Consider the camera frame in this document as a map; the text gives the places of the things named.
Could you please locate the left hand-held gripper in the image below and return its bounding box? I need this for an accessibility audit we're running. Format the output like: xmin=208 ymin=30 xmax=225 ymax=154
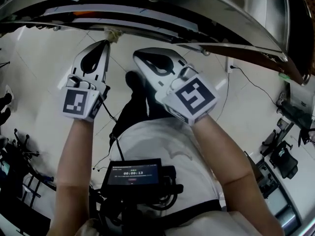
xmin=58 ymin=39 xmax=111 ymax=121

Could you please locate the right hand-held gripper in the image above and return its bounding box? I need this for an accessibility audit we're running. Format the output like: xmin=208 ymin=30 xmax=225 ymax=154
xmin=132 ymin=47 xmax=221 ymax=127

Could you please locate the beige paper scrap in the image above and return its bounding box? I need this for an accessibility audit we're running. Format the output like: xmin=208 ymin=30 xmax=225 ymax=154
xmin=103 ymin=26 xmax=124 ymax=44

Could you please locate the steel serving cart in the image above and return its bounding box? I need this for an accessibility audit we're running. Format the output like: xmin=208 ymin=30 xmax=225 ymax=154
xmin=0 ymin=0 xmax=315 ymax=86

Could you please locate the person's right forearm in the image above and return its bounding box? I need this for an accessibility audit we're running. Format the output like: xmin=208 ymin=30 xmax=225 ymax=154
xmin=191 ymin=113 xmax=284 ymax=236

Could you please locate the person's left forearm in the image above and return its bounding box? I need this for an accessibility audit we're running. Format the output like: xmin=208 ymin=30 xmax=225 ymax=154
xmin=50 ymin=118 xmax=95 ymax=236

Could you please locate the person's black shoe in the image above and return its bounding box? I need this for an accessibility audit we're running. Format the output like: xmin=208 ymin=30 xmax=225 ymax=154
xmin=125 ymin=71 xmax=146 ymax=93

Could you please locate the person's black trouser leg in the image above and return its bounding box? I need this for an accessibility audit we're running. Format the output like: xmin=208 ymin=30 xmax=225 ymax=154
xmin=115 ymin=89 xmax=160 ymax=139

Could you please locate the person's white shirt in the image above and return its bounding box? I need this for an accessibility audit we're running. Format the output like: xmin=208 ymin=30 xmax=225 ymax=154
xmin=109 ymin=116 xmax=279 ymax=236

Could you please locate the black chest-mounted monitor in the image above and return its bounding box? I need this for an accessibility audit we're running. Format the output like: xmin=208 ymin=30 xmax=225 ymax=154
xmin=100 ymin=158 xmax=184 ymax=210

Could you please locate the black mesh office chair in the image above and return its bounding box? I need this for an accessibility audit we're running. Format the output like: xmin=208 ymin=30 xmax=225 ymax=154
xmin=269 ymin=140 xmax=298 ymax=179

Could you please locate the white power cable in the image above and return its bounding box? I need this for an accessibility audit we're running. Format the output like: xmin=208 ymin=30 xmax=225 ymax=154
xmin=215 ymin=72 xmax=231 ymax=122

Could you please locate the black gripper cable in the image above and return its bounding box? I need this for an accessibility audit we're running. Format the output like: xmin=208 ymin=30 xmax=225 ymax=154
xmin=93 ymin=99 xmax=126 ymax=172

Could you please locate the black power cable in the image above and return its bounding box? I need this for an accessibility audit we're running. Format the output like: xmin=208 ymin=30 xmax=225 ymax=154
xmin=232 ymin=66 xmax=279 ymax=107

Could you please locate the black shoulder strap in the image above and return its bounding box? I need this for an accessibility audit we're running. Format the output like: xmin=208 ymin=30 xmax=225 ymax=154
xmin=137 ymin=199 xmax=221 ymax=222

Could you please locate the black chest mount rig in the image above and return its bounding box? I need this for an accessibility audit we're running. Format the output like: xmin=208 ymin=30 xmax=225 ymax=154
xmin=88 ymin=188 xmax=138 ymax=236

